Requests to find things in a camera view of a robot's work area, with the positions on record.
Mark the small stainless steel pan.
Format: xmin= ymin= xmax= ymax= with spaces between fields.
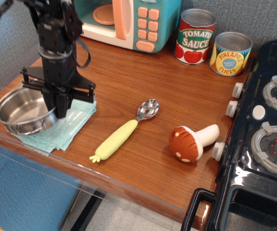
xmin=0 ymin=87 xmax=59 ymax=136

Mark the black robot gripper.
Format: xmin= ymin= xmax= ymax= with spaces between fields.
xmin=20 ymin=53 xmax=95 ymax=118

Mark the orange microwave turntable plate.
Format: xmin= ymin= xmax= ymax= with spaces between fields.
xmin=93 ymin=4 xmax=114 ymax=26

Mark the spoon with yellow handle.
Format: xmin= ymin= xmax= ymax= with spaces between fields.
xmin=89 ymin=99 xmax=159 ymax=163

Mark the black toy stove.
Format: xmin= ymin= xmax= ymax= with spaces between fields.
xmin=182 ymin=40 xmax=277 ymax=231

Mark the pineapple slices can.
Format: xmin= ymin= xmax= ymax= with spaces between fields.
xmin=210 ymin=31 xmax=253 ymax=77

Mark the light blue folded cloth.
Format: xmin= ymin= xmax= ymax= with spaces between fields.
xmin=16 ymin=100 xmax=97 ymax=156

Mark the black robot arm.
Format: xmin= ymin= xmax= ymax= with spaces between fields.
xmin=20 ymin=0 xmax=96 ymax=118

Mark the plush brown mushroom toy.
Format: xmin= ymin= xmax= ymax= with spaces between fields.
xmin=169 ymin=124 xmax=220 ymax=163

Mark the toy microwave teal and cream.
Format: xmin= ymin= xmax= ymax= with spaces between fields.
xmin=74 ymin=0 xmax=181 ymax=53

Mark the tomato sauce can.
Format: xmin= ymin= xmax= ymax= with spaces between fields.
xmin=174 ymin=8 xmax=217 ymax=64

